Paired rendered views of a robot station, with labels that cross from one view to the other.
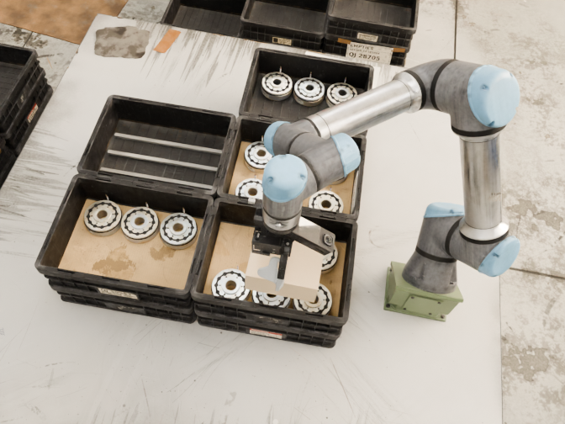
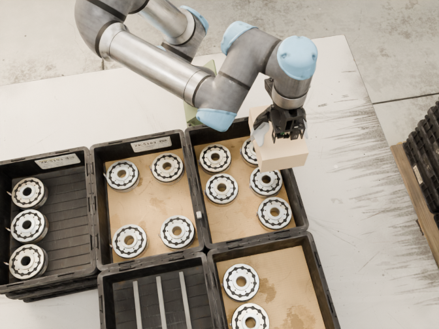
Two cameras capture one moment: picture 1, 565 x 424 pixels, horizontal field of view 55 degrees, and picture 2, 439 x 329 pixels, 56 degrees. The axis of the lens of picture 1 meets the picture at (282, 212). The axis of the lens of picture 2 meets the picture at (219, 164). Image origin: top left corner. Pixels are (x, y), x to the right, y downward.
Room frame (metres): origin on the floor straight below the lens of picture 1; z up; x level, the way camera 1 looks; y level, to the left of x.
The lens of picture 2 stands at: (0.79, 0.47, 2.05)
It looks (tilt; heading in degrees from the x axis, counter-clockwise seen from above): 64 degrees down; 258
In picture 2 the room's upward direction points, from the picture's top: 3 degrees counter-clockwise
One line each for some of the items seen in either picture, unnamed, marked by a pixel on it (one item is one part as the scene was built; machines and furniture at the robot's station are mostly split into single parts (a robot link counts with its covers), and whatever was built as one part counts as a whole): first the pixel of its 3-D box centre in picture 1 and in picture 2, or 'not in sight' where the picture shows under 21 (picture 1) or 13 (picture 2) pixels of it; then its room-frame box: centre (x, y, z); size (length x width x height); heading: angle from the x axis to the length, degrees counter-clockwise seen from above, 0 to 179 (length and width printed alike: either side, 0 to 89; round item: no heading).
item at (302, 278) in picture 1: (285, 265); (276, 136); (0.53, -0.02, 1.08); 0.16 x 0.12 x 0.07; 85
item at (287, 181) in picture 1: (285, 186); (293, 66); (0.53, 0.00, 1.40); 0.09 x 0.08 x 0.11; 131
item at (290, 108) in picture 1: (307, 102); (49, 220); (1.22, -0.04, 0.87); 0.40 x 0.30 x 0.11; 86
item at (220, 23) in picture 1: (208, 29); not in sight; (2.20, 0.48, 0.26); 0.40 x 0.30 x 0.23; 85
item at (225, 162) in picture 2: (319, 253); (215, 157); (0.68, -0.11, 0.86); 0.10 x 0.10 x 0.01
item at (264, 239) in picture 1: (276, 230); (286, 114); (0.53, 0.01, 1.24); 0.09 x 0.08 x 0.12; 85
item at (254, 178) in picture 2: (271, 294); (266, 180); (0.55, 0.00, 0.86); 0.10 x 0.10 x 0.01
